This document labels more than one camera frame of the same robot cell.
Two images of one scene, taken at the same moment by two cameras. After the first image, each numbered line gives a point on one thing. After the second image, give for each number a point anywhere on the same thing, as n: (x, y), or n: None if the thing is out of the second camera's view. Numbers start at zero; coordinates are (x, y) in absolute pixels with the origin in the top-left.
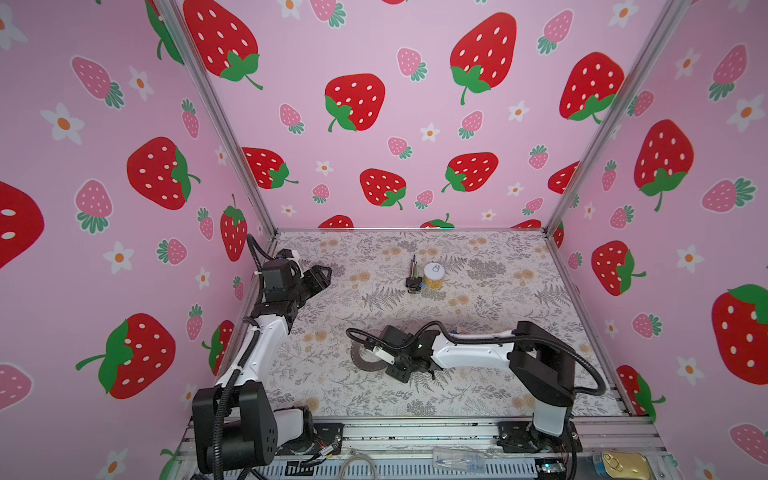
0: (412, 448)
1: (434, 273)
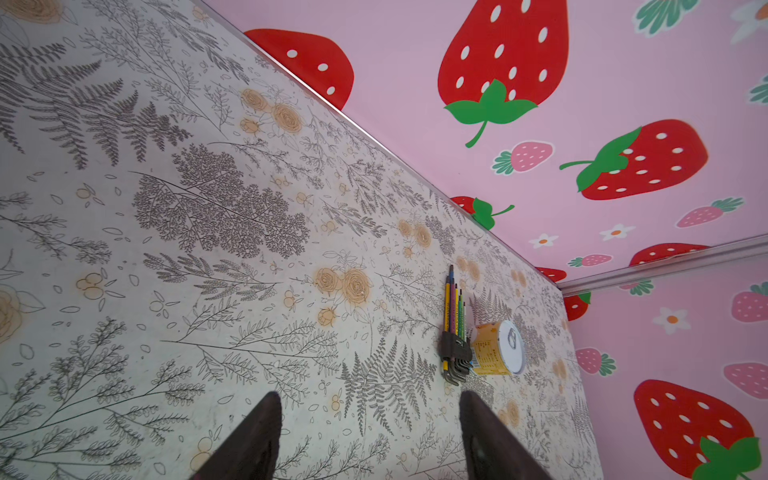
0: None
1: (498, 348)
